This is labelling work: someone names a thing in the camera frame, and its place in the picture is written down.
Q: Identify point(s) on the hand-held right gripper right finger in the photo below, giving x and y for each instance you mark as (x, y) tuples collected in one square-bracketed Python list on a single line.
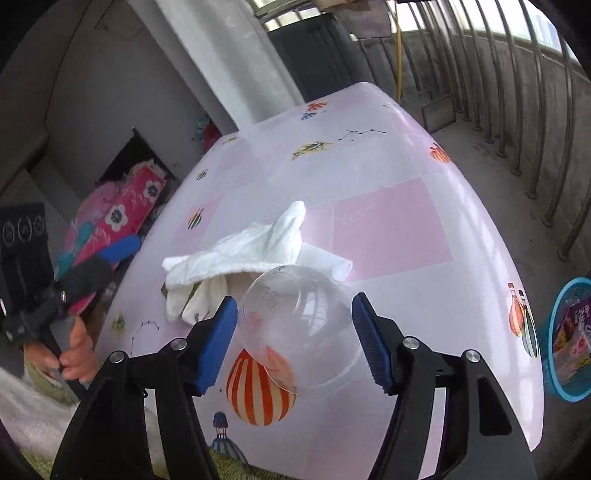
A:
[(371, 344)]

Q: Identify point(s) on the white paper towel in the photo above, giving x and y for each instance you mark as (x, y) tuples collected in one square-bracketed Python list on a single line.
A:
[(258, 249)]

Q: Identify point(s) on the clear plastic cup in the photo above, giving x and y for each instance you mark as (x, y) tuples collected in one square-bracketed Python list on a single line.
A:
[(300, 332)]

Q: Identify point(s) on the white curtain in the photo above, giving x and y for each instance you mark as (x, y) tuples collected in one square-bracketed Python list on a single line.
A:
[(221, 60)]

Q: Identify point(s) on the person's left hand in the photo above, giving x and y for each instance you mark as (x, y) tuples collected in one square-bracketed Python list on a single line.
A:
[(81, 355)]

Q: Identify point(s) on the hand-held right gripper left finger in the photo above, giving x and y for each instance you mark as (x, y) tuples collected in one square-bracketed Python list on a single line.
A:
[(214, 346)]

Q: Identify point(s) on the grey hanging cloth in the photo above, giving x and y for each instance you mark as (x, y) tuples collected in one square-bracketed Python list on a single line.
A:
[(369, 23)]

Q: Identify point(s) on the blue plastic basket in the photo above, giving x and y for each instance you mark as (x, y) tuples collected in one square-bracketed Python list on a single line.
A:
[(551, 350)]

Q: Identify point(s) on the yellow pole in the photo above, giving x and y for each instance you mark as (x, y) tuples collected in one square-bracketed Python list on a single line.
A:
[(398, 55)]

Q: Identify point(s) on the pink floral blanket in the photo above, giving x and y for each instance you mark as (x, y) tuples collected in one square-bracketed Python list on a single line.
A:
[(134, 198)]

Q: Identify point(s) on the pink printed tablecloth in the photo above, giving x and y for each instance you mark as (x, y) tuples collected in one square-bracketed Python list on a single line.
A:
[(392, 221)]

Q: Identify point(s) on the metal balcony railing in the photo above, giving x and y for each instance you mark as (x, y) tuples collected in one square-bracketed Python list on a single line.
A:
[(562, 147)]

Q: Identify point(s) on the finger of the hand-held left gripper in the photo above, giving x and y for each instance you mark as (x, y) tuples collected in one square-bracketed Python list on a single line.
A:
[(122, 247), (87, 277)]

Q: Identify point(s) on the black bed headboard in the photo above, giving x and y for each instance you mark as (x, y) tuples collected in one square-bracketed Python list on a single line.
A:
[(134, 152)]

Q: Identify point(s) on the person's left forearm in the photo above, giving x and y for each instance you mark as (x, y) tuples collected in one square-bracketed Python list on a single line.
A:
[(27, 401)]

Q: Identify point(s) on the colourful cloth bundle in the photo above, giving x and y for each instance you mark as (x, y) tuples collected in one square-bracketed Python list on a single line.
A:
[(207, 134)]

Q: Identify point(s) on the metal dustpan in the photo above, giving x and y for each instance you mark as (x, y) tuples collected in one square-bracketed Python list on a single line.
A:
[(436, 115)]

